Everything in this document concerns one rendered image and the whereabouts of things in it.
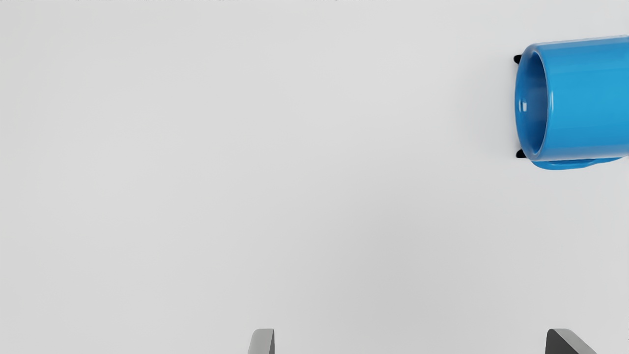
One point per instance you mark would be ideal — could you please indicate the blue glossy mug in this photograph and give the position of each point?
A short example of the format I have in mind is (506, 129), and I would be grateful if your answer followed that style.
(580, 101)

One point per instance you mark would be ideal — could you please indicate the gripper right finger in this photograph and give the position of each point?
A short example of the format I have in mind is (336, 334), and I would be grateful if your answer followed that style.
(565, 344)

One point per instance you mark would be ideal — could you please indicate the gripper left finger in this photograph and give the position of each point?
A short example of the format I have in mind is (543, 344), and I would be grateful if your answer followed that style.
(262, 342)

